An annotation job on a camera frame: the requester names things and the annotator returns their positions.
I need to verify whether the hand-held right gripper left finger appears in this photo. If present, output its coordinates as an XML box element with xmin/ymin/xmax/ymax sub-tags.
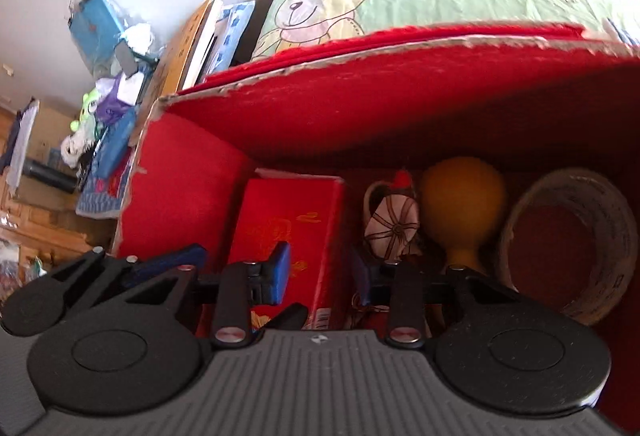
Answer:
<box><xmin>125</xmin><ymin>241</ymin><xmax>293</xmax><ymax>350</ymax></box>

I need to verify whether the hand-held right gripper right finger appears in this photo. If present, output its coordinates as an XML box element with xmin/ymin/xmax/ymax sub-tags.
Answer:
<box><xmin>350</xmin><ymin>247</ymin><xmax>521</xmax><ymax>350</ymax></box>

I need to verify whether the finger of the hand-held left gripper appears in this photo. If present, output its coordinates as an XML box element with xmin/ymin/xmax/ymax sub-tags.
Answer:
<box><xmin>44</xmin><ymin>243</ymin><xmax>208</xmax><ymax>313</ymax></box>
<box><xmin>265</xmin><ymin>303</ymin><xmax>310</xmax><ymax>331</ymax></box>

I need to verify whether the red packet with gold print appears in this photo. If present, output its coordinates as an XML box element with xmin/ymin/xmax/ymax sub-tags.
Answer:
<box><xmin>227</xmin><ymin>169</ymin><xmax>348</xmax><ymax>332</ymax></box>

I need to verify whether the orange rubber bulb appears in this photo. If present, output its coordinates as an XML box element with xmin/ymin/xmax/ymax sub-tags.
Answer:
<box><xmin>419</xmin><ymin>156</ymin><xmax>508</xmax><ymax>277</ymax></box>

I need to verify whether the red cardboard box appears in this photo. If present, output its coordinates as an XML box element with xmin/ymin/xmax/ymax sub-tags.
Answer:
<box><xmin>111</xmin><ymin>19</ymin><xmax>640</xmax><ymax>434</ymax></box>

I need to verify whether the wooden cabinet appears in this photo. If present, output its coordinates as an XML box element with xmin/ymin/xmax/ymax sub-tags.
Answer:
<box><xmin>0</xmin><ymin>101</ymin><xmax>116</xmax><ymax>267</ymax></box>

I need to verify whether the blue patterned cloth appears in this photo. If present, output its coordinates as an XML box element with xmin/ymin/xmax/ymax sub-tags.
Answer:
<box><xmin>75</xmin><ymin>106</ymin><xmax>138</xmax><ymax>219</ymax></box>

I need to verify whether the black cylinder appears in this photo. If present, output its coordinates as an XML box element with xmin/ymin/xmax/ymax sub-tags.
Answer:
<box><xmin>25</xmin><ymin>157</ymin><xmax>76</xmax><ymax>193</ymax></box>

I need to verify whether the purple packet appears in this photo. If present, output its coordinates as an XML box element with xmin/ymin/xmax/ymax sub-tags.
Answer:
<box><xmin>95</xmin><ymin>89</ymin><xmax>136</xmax><ymax>124</ymax></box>

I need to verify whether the white hanging cloth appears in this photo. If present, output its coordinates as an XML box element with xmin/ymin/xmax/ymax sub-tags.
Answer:
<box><xmin>2</xmin><ymin>99</ymin><xmax>41</xmax><ymax>189</ymax></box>

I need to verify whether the small green toy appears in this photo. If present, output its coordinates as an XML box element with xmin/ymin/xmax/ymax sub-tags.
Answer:
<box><xmin>70</xmin><ymin>89</ymin><xmax>101</xmax><ymax>132</ymax></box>

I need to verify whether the orange book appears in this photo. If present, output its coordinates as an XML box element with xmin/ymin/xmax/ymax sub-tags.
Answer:
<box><xmin>142</xmin><ymin>0</ymin><xmax>223</xmax><ymax>117</ymax></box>

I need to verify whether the blue patterned packet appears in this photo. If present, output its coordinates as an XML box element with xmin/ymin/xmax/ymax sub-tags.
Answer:
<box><xmin>202</xmin><ymin>0</ymin><xmax>256</xmax><ymax>77</ymax></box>

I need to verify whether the blue plastic bag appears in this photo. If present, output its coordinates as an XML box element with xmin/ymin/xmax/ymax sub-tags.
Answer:
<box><xmin>67</xmin><ymin>0</ymin><xmax>131</xmax><ymax>72</ymax></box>

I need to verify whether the beige tape roll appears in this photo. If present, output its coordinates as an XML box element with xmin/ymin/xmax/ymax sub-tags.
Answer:
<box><xmin>497</xmin><ymin>167</ymin><xmax>640</xmax><ymax>327</ymax></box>

